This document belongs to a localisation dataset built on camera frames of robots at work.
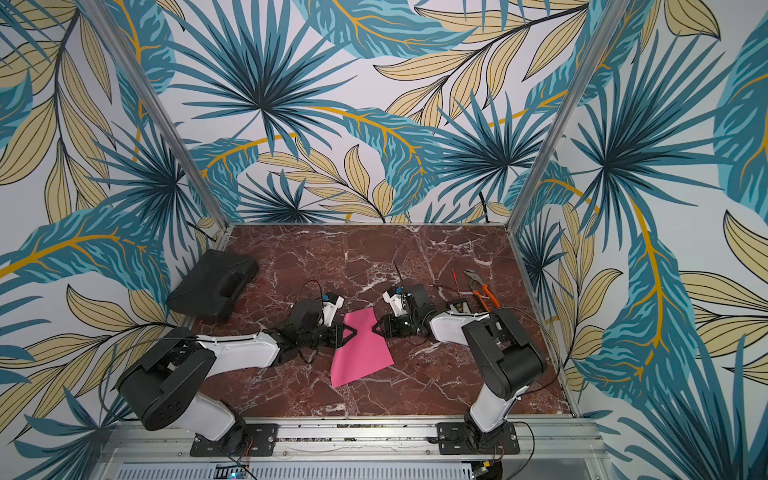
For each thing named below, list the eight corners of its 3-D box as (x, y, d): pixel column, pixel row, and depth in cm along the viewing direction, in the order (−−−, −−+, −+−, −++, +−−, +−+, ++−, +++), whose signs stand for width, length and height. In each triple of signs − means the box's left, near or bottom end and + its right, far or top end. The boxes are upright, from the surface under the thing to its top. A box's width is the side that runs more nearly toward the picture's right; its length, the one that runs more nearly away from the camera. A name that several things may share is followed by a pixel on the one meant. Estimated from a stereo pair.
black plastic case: (173, 312, 97) (161, 301, 92) (212, 259, 111) (203, 247, 105) (229, 324, 95) (219, 314, 89) (261, 268, 108) (255, 257, 103)
